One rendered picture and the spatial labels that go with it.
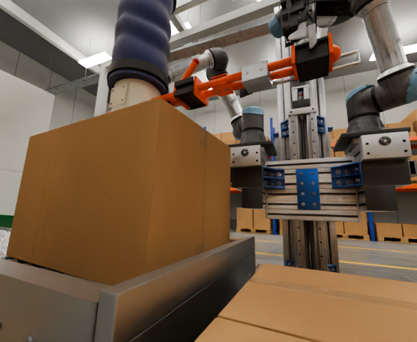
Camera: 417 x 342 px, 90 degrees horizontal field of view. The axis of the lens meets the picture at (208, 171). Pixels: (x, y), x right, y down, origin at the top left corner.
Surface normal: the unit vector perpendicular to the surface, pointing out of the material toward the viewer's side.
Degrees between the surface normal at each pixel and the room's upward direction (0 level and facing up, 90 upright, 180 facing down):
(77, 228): 90
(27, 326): 90
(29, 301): 90
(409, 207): 90
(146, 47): 75
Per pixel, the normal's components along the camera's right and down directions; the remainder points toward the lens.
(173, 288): 0.91, -0.05
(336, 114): -0.38, -0.18
